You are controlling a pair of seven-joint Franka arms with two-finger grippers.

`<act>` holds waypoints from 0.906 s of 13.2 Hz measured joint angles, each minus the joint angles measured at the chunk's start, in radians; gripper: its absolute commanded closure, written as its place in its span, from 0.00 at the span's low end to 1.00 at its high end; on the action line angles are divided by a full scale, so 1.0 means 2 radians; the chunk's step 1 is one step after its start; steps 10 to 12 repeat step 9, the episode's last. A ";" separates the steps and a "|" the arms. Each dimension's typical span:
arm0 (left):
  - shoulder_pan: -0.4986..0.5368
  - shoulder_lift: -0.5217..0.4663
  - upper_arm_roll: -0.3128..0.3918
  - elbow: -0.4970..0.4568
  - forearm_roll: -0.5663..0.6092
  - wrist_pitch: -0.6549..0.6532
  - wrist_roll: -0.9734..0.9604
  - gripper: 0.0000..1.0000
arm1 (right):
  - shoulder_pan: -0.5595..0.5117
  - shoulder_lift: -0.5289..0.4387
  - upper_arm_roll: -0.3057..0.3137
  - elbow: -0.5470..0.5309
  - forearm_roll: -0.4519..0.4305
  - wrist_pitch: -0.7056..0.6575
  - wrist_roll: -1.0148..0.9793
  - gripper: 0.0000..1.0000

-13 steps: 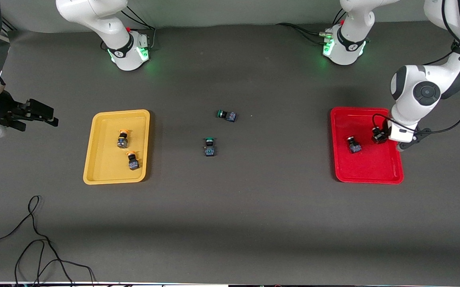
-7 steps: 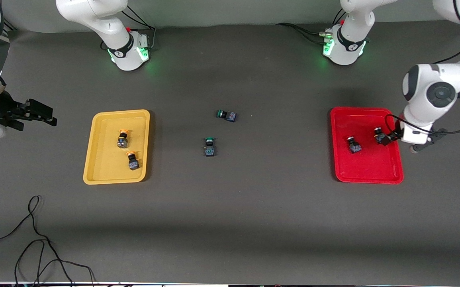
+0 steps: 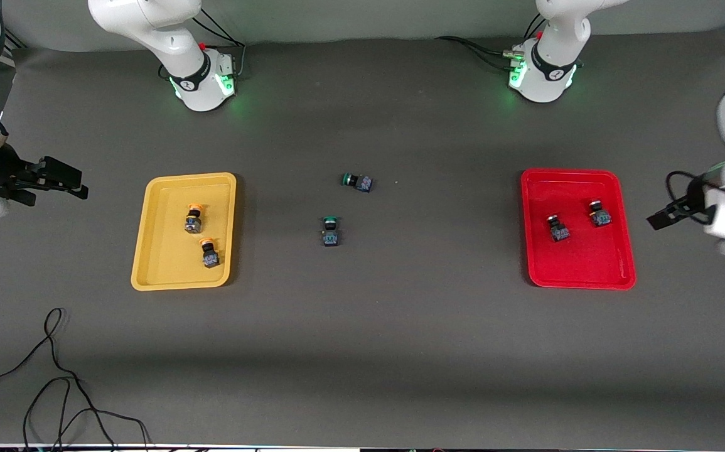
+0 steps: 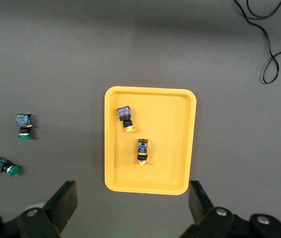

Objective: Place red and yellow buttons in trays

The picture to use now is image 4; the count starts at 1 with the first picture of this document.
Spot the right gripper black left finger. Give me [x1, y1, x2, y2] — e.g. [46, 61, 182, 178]
[17, 180, 78, 238]

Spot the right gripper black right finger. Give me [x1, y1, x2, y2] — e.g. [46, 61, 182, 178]
[179, 180, 251, 238]

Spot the yellow push button switch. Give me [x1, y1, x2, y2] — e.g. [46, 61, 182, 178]
[116, 106, 136, 133]
[135, 138, 149, 167]

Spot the yellow plastic tray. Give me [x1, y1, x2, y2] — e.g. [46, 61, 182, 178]
[104, 85, 197, 196]

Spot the green push button switch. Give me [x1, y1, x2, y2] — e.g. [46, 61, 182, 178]
[0, 156, 20, 178]
[15, 113, 34, 140]

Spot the long black loose cable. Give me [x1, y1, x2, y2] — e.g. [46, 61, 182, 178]
[232, 0, 281, 85]

